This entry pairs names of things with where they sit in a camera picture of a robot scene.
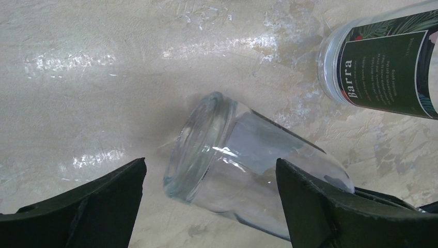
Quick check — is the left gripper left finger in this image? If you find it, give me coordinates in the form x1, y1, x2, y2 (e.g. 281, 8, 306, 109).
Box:
1, 158, 147, 247

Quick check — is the clear bottle silver cap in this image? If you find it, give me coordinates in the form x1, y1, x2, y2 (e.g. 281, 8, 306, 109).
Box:
318, 1, 437, 120

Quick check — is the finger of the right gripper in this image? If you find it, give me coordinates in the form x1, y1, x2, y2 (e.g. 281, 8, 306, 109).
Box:
354, 187, 437, 214

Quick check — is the clear bottle white cap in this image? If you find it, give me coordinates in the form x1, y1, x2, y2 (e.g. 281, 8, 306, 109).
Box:
163, 92, 354, 241

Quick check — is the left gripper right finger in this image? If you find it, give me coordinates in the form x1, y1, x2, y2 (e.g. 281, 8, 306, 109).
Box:
276, 159, 437, 247

